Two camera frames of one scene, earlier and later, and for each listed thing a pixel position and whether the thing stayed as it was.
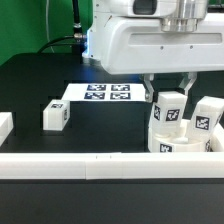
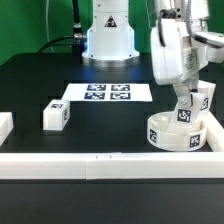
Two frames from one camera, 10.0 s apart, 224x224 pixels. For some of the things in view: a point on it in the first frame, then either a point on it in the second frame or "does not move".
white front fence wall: (112, 165) does not move
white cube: (167, 113) -> (183, 118)
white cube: (55, 114) does not move
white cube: (207, 114) -> (205, 94)
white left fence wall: (6, 125) does not move
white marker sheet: (104, 92) does not move
